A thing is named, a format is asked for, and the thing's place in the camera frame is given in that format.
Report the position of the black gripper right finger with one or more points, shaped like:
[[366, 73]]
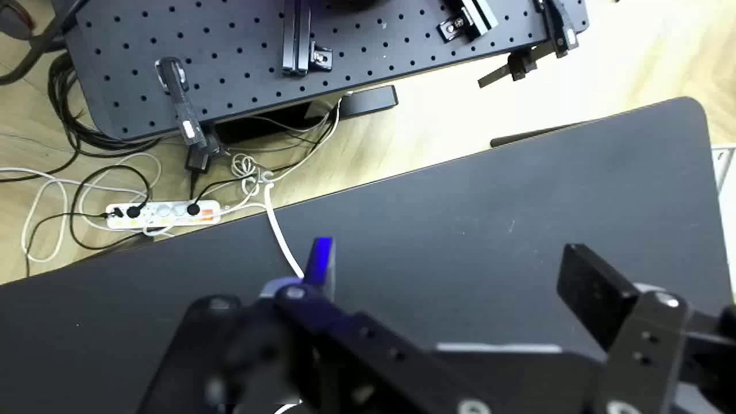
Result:
[[645, 337]]

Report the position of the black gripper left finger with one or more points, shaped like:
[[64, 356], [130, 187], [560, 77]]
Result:
[[322, 346]]

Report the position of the white power strip with switch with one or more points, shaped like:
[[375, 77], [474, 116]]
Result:
[[320, 256]]

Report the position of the white floor power strip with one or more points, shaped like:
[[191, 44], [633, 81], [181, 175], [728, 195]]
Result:
[[164, 212]]

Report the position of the black power brick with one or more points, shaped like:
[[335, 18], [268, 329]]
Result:
[[183, 105]]

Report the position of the black perforated breadboard table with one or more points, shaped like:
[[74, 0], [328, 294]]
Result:
[[230, 47]]

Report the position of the black clamp bracket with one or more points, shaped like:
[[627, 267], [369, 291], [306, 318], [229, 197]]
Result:
[[536, 54]]

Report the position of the black aluminium rail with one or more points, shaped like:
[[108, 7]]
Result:
[[295, 38]]

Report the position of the silver mounting bracket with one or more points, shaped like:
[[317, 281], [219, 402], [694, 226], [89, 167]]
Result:
[[469, 18]]

